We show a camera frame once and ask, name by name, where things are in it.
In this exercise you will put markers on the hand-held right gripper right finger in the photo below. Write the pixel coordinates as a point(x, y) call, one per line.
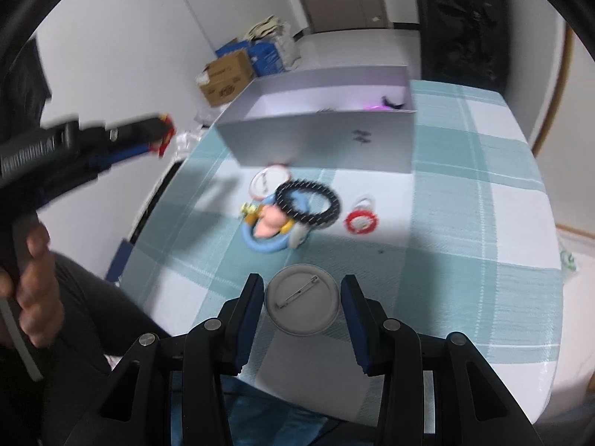
point(357, 325)

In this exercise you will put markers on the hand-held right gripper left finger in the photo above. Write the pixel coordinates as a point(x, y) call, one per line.
point(245, 323)

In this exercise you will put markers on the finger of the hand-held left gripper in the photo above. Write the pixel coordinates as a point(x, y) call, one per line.
point(139, 129)
point(123, 155)

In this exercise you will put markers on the grey round pin badge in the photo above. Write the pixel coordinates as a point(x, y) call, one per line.
point(300, 298)

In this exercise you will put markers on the red white round badge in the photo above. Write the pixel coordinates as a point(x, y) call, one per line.
point(360, 219)

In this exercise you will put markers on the white pink round badge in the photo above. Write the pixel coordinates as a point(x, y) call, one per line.
point(267, 180)

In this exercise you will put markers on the grey cardboard box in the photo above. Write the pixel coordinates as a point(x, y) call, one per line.
point(316, 139)

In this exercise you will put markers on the person's left hand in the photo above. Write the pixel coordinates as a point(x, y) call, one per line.
point(39, 297)

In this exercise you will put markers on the dark cloth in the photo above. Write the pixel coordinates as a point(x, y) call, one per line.
point(30, 79)

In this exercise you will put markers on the brown cardboard carton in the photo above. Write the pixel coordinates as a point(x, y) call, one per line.
point(227, 79)

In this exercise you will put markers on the blue shopping bag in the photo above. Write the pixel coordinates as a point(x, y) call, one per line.
point(230, 48)

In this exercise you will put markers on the teal plaid tablecloth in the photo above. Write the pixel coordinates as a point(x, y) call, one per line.
point(465, 241)

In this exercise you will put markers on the blue box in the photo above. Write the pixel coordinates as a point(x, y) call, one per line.
point(267, 58)

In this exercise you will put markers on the person's dark clothing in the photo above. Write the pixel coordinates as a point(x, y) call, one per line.
point(97, 311)

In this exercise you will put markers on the white tote bag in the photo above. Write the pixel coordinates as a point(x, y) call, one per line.
point(274, 32)

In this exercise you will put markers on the green white object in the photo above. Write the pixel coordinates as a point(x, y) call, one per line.
point(568, 260)

